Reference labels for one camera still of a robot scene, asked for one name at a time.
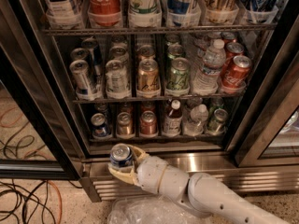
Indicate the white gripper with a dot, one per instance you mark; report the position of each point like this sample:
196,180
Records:
149,173

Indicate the blue pepsi can front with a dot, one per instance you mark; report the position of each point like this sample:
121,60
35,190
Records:
121,158

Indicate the blue pepsi can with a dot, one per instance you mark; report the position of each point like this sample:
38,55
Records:
100,128
121,158

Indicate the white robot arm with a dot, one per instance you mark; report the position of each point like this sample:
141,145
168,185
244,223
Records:
200,194

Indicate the stainless fridge base grille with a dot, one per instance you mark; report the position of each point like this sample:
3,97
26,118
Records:
101,185

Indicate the gold can bottom shelf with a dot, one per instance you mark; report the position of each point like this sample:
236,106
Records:
125,125

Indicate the gold can shelf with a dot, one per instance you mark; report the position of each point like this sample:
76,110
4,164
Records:
125,125
148,80
220,12

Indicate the red can bottom shelf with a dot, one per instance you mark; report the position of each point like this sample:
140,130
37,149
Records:
148,124

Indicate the blue pepsi can behind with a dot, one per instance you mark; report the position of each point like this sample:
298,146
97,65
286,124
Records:
100,128

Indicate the gold can middle shelf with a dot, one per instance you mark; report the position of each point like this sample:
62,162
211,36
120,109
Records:
148,80

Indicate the clear water bottle bottom shelf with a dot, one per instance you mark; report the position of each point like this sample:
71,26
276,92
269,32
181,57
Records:
193,124

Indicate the clear water bottle shelf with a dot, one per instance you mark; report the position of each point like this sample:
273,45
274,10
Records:
193,124
208,72

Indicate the green can bottom shelf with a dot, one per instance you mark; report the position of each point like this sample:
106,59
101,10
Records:
216,124

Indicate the green can shelf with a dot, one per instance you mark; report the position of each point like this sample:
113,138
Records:
216,124
177,78

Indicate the white can middle shelf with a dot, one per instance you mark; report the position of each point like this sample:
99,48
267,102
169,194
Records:
117,80

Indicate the green can middle shelf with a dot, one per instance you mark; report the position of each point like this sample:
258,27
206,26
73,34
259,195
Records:
177,78

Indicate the left glass fridge door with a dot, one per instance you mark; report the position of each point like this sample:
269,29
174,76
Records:
33,72

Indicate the glass fridge door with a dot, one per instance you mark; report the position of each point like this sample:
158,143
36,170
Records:
270,99
33,72

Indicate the silver blue can middle shelf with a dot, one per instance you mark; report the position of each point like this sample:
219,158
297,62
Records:
85,84

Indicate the clear water bottle middle shelf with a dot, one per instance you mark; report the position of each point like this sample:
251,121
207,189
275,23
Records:
208,72

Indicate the dark blue can middle shelf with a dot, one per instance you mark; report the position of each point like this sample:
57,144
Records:
92,46

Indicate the dark blue can shelf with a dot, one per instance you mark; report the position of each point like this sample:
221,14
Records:
92,46
258,11

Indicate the right glass fridge door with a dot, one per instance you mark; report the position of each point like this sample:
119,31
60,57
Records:
270,99

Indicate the red coca-cola can front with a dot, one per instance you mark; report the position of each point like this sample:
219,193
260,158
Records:
234,77

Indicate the red coca-cola can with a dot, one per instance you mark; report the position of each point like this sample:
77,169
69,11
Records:
232,49
234,77

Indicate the green white bottle top shelf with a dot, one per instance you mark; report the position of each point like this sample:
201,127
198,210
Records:
144,13

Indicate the red coca-cola bottle top shelf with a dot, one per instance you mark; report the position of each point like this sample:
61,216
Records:
105,11

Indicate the white tea carton top shelf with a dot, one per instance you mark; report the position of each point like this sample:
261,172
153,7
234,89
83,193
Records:
64,14

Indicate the blue bottle top shelf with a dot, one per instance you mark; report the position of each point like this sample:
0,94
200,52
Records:
182,13

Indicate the gold can top shelf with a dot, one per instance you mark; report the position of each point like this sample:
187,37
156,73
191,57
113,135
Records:
220,12

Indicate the dark blue can top shelf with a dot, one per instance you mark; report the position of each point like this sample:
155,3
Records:
258,11

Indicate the clear plastic bag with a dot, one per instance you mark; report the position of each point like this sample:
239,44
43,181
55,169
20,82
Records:
149,210

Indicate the brown drink bottle white cap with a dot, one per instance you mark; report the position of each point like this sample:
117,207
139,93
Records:
172,118

